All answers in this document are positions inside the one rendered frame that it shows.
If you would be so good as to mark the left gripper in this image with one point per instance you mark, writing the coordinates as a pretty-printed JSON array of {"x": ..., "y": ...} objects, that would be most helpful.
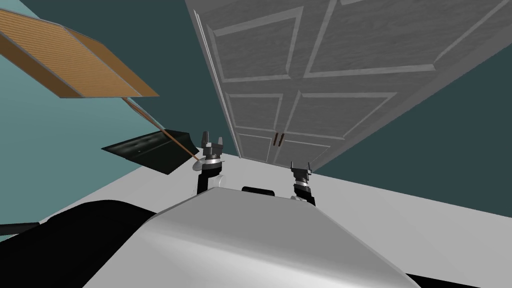
[{"x": 211, "y": 152}]

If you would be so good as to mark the black flat box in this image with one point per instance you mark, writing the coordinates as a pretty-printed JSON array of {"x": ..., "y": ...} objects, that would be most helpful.
[{"x": 152, "y": 152}]

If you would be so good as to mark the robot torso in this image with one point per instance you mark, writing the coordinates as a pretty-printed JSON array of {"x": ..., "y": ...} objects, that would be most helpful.
[{"x": 248, "y": 240}]

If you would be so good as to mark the grey panelled cupboard door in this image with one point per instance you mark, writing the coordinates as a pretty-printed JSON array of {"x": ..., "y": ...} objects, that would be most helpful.
[
  {"x": 360, "y": 36},
  {"x": 256, "y": 52}
]

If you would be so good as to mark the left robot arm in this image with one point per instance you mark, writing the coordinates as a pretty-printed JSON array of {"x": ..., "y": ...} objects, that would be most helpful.
[{"x": 60, "y": 248}]

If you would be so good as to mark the grey cupboard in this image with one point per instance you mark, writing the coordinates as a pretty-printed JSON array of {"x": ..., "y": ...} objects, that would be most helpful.
[{"x": 472, "y": 52}]

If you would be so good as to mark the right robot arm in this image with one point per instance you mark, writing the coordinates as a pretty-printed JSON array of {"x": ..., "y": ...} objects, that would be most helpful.
[{"x": 306, "y": 196}]

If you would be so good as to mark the brown wooden table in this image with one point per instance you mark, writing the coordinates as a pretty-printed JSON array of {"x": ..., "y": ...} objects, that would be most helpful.
[{"x": 60, "y": 56}]

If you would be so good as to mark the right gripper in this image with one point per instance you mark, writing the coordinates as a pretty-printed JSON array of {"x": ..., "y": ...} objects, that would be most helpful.
[{"x": 300, "y": 174}]

